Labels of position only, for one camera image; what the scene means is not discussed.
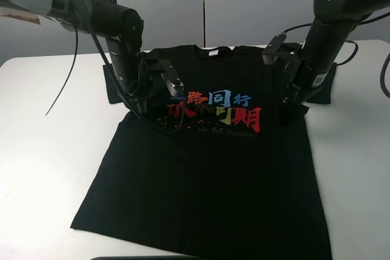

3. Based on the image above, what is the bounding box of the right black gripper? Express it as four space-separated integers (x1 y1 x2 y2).
272 43 317 126

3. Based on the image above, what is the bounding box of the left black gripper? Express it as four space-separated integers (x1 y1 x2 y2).
125 58 171 113

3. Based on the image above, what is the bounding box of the black printed t-shirt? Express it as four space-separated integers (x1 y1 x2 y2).
71 45 332 259

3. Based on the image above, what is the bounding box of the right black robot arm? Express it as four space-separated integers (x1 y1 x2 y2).
263 0 389 125

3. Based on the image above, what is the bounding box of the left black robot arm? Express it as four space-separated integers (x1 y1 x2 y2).
1 0 183 114

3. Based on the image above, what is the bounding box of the left black camera cable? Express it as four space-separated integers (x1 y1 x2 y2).
48 0 185 135

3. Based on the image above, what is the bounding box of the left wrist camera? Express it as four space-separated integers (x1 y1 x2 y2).
161 65 185 97

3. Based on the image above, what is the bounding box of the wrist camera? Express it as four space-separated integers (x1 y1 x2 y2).
262 32 286 65
161 65 185 97

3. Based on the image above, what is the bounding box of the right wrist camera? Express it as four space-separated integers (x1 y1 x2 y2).
262 32 286 65

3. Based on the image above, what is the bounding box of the thin black loose cable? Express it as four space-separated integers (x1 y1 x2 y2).
44 0 80 117

